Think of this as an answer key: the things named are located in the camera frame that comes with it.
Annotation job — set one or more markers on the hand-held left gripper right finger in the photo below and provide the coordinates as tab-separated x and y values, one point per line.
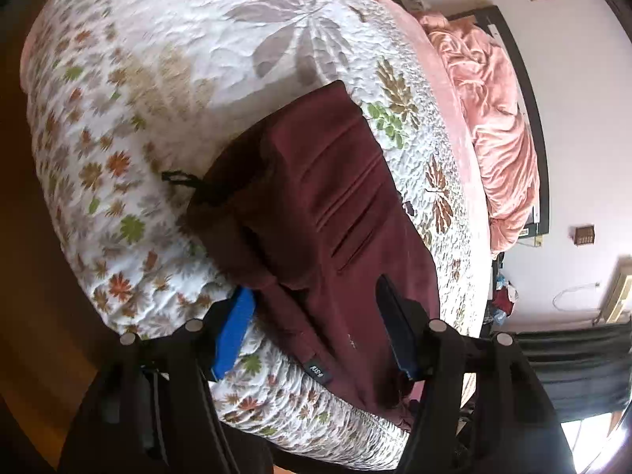
397	335

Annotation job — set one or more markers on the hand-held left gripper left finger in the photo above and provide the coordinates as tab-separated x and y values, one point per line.
232	335

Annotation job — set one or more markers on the maroon pants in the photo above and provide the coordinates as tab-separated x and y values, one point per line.
321	217

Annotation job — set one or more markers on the dark red cloth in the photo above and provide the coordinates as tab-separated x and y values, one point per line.
503	300

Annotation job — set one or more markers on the blue packet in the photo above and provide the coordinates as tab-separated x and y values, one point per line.
501	281

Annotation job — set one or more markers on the dark patterned curtain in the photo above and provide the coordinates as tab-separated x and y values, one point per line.
577	370

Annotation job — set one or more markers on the dark wooden headboard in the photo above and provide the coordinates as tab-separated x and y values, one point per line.
542	173

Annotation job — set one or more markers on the white air conditioner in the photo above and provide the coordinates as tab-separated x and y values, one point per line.
619	296

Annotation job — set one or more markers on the pink bed sheet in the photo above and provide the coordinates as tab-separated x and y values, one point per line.
444	108

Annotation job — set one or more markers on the crumpled pink duvet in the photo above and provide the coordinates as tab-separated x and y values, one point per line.
498	123

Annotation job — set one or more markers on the floral quilted bedspread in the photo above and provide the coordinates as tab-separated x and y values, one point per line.
173	59

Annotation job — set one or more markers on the wall socket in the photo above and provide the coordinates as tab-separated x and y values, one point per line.
584	234

